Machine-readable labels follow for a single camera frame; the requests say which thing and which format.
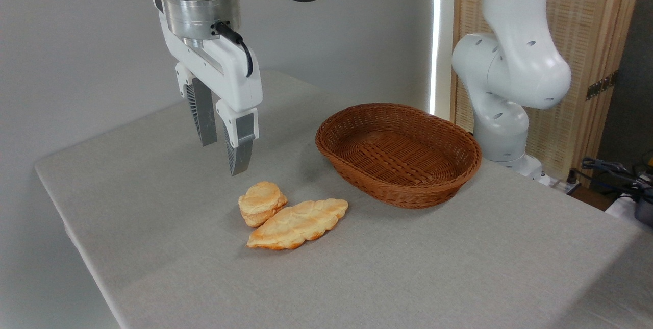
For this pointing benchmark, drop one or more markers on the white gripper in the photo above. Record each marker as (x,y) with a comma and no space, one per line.
(229,71)

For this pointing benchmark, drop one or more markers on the small round bread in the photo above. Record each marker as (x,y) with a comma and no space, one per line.
(261,202)

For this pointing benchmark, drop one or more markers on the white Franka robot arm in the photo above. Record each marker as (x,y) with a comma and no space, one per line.
(515,64)

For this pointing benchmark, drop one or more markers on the long braided bread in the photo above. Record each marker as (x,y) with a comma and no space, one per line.
(298,223)

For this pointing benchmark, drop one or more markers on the brown oval wicker basket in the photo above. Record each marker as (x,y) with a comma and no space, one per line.
(398,158)

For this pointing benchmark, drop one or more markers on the grey tablecloth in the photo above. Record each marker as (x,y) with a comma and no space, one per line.
(408,268)

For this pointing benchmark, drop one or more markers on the black power plug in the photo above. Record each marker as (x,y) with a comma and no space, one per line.
(572,176)

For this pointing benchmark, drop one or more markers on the metal screen hinge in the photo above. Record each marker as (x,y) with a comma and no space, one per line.
(602,85)

